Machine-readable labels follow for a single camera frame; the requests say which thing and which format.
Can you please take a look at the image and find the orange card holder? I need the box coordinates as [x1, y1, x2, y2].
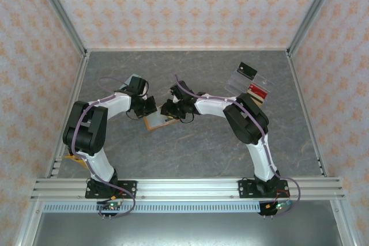
[143, 107, 180, 132]

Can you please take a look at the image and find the tan card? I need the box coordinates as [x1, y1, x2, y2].
[244, 90, 265, 100]

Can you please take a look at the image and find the clear acrylic card stand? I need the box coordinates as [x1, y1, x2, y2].
[225, 61, 276, 105]

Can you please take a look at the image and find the black card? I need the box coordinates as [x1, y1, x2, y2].
[236, 62, 258, 80]

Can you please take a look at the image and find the red card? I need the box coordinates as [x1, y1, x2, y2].
[248, 84, 269, 99]

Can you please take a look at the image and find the blue and tan block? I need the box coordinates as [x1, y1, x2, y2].
[121, 74, 142, 89]

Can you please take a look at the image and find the orange pen cup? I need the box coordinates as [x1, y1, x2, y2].
[63, 147, 88, 169]

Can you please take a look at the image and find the small LED circuit board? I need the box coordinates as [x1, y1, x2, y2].
[260, 196, 292, 218]
[96, 196, 125, 218]

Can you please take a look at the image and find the aluminium table side rail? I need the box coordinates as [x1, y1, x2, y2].
[286, 51, 330, 177]
[45, 51, 91, 178]

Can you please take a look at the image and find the aluminium mounting rail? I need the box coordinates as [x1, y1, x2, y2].
[30, 177, 346, 201]

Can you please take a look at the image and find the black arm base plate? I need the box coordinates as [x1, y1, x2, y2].
[85, 180, 138, 199]
[238, 179, 289, 199]

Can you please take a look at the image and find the slotted grey cable duct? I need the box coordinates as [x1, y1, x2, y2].
[43, 203, 289, 214]

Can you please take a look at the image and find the aluminium frame post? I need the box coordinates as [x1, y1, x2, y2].
[286, 0, 344, 57]
[30, 0, 88, 57]

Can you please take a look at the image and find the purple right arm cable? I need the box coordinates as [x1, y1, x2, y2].
[174, 73, 303, 218]

